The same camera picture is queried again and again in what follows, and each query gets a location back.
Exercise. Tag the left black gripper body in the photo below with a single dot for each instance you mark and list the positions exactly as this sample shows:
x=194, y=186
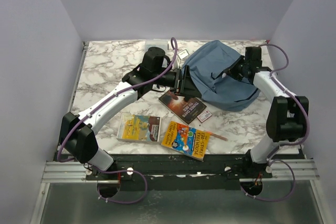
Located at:
x=172, y=79

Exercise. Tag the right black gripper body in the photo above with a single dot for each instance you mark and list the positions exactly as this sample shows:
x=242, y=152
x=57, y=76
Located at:
x=237, y=71

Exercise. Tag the blue student backpack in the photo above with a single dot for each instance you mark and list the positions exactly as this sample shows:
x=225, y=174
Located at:
x=207, y=64

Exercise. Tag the orange pink pen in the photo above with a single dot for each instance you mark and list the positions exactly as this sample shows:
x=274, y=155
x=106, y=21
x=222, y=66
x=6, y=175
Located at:
x=217, y=136

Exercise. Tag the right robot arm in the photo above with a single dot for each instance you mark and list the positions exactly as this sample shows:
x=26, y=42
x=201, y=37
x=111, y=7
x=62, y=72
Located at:
x=287, y=122

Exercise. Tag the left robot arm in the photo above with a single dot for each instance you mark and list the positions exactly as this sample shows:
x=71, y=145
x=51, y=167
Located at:
x=78, y=132

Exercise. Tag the dark Three Days book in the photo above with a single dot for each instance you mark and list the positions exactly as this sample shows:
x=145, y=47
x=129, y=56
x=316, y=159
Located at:
x=186, y=109

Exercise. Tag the red white staples box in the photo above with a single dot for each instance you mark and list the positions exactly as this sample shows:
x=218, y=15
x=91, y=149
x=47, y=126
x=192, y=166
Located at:
x=205, y=115

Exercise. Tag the clear plastic storage box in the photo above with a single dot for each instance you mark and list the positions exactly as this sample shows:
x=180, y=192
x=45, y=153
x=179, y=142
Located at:
x=163, y=44

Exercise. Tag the yellow Treehouse book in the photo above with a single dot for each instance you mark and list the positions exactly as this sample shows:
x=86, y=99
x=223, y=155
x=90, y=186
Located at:
x=186, y=140

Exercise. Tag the yellow blue paperback book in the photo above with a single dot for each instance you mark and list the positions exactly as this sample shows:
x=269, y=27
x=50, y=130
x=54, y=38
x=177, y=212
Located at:
x=139, y=128

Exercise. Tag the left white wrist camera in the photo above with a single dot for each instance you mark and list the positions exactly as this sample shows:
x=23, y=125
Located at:
x=180, y=56

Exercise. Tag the aluminium frame rail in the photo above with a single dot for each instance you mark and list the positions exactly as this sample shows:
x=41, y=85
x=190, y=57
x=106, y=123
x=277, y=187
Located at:
x=72, y=172

